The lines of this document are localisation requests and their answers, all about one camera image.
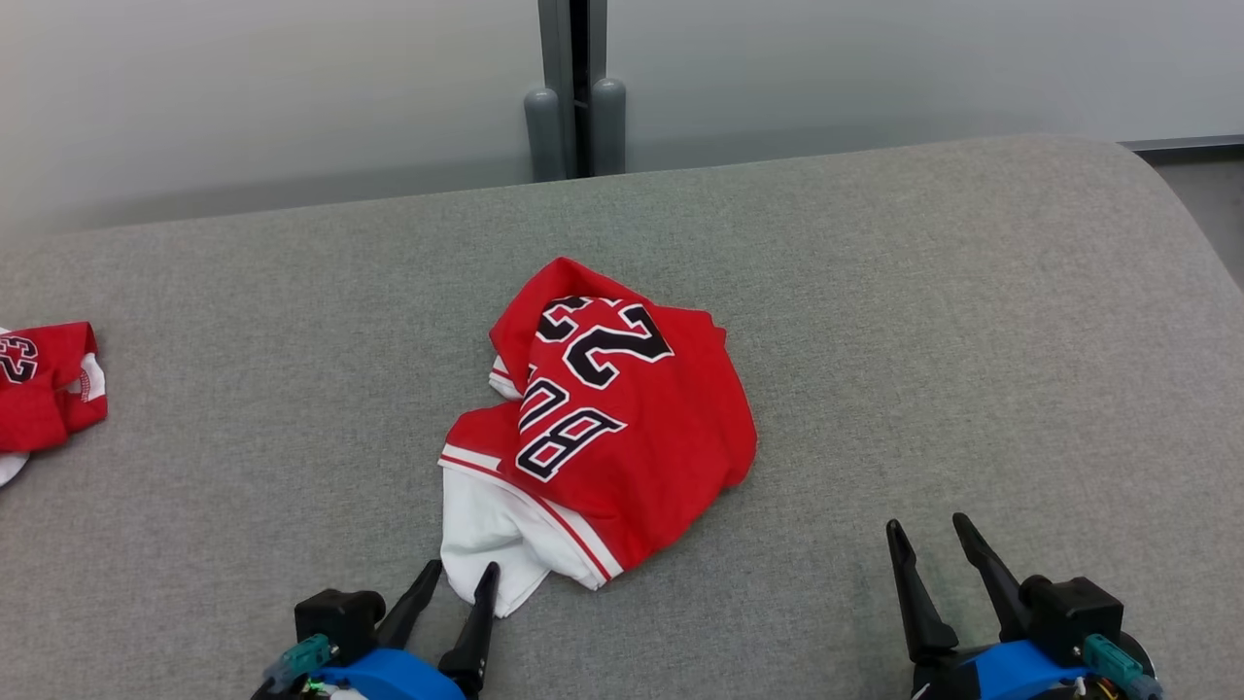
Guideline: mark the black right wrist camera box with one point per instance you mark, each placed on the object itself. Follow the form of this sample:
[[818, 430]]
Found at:
[[1074, 617]]

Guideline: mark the crumpled red white sports garment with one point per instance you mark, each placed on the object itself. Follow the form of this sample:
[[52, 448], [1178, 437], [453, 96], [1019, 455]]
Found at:
[[44, 408]]

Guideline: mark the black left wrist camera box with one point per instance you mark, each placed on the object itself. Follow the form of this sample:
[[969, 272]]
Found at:
[[340, 622]]

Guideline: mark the teal right camera connector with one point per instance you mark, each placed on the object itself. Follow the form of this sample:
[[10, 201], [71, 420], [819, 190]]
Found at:
[[1113, 661]]

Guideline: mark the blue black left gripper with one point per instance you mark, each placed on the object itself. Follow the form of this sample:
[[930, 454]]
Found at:
[[389, 676]]

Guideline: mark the teal left camera connector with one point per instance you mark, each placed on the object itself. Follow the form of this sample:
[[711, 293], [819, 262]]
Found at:
[[301, 659]]

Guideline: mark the grey cylindrical post foot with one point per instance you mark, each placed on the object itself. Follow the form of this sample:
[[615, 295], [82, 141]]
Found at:
[[544, 136], [609, 126]]

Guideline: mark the grey partition post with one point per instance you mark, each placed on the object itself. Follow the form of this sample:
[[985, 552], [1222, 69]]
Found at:
[[554, 39]]

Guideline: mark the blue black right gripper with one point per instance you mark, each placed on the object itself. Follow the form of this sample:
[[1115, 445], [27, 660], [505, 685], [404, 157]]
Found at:
[[1020, 671]]

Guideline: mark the red jersey shorts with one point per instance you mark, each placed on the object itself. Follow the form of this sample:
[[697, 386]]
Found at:
[[661, 437]]

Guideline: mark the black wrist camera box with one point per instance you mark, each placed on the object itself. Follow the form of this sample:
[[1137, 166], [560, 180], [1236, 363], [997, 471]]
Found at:
[[340, 622], [1074, 617]]

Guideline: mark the teal camera connector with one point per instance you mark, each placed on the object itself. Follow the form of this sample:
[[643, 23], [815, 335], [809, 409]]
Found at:
[[1113, 661], [301, 659]]

